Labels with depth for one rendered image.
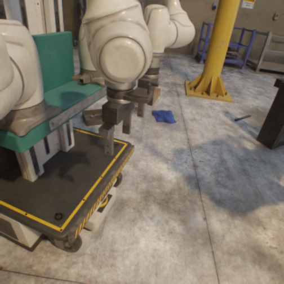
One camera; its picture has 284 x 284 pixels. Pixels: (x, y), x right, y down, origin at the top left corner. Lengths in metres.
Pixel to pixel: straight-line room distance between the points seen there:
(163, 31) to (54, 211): 0.80
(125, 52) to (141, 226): 1.05
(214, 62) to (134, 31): 2.98
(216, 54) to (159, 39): 2.53
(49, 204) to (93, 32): 0.75
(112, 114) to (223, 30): 2.81
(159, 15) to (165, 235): 1.05
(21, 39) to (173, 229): 1.12
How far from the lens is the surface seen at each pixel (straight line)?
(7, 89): 0.49
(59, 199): 0.97
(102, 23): 0.36
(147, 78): 0.82
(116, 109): 0.54
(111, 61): 0.33
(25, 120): 0.65
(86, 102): 0.87
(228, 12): 3.25
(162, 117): 2.28
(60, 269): 1.16
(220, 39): 3.25
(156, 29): 0.78
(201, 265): 1.21
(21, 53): 0.59
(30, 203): 0.99
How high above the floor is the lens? 1.03
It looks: 34 degrees down
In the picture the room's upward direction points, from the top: 6 degrees clockwise
